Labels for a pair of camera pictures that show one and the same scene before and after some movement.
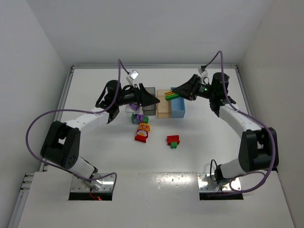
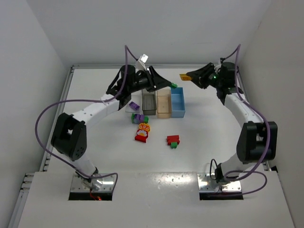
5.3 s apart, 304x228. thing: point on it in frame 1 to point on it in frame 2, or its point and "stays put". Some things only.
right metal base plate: x=205 y=183 stays put
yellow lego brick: x=169 y=93 to x=184 y=77
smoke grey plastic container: x=150 y=109 stays put
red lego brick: x=171 y=138 stays put
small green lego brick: x=174 y=145 stays put
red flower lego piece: x=141 y=135 stays put
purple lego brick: x=135 y=105 stays put
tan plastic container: x=164 y=108 stays put
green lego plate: x=168 y=97 to x=174 y=85
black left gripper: x=139 y=94 to x=151 y=79
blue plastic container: x=177 y=107 stays put
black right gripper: x=193 y=86 to x=206 y=77
